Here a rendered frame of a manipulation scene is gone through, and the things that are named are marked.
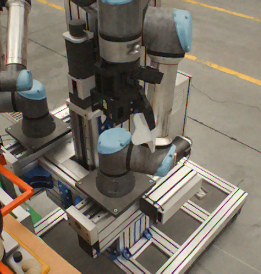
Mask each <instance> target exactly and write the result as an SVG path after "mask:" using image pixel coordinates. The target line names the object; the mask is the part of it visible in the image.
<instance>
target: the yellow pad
mask: <svg viewBox="0 0 261 274"><path fill-rule="evenodd" d="M2 231H6V233H8V234H9V235H10V236H11V237H12V238H13V239H15V240H16V241H17V242H18V243H19V245H20V246H18V247H17V248H16V249H14V250H13V251H12V252H11V253H9V254H8V255H7V256H6V261H5V264H4V265H5V266H6V267H7V268H8V269H9V270H10V271H11V272H13V273H14V274H24V273H25V272H24V271H22V269H21V264H22V262H24V261H25V260H27V259H30V258H31V259H35V260H37V261H38V262H40V265H41V266H42V274H46V273H47V272H48V271H49V270H50V266H49V265H48V264H46V263H45V262H44V261H43V260H41V258H40V257H38V255H36V253H34V252H33V251H31V250H30V249H29V248H28V246H26V245H25V244H24V243H23V242H21V241H20V239H19V238H18V237H16V236H14V235H13V234H12V233H11V232H10V231H9V230H8V229H7V228H5V227H4V226H3V228H2Z"/></svg>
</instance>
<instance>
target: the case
mask: <svg viewBox="0 0 261 274"><path fill-rule="evenodd" d="M2 219H3V226H4V227H5V228H7V229H8V230H9V231H10V232H11V233H12V234H13V235H14V236H16V237H18V238H19V239H20V241H21V242H23V243H24V244H25V245H26V246H28V248H29V249H30V250H31V251H33V252H34V253H36V255H38V257H40V258H41V260H43V261H44V262H45V263H46V264H48V265H49V266H50V270H49V271H48V272H47V273H46V274H82V273H80V271H79V270H77V269H76V268H74V267H73V266H72V265H71V264H70V263H69V262H67V261H66V260H64V259H63V257H61V256H60V255H59V254H58V253H56V252H55V251H54V250H53V249H51V248H50V247H49V246H48V245H46V244H45V243H44V242H43V241H41V239H40V238H38V237H37V236H35V235H34V234H33V233H32V232H31V231H30V230H28V228H26V227H24V226H23V225H22V224H21V223H20V222H19V221H18V220H17V219H15V218H14V217H12V216H11V214H9V213H8V214H7V215H6V216H4V217H3V218H2Z"/></svg>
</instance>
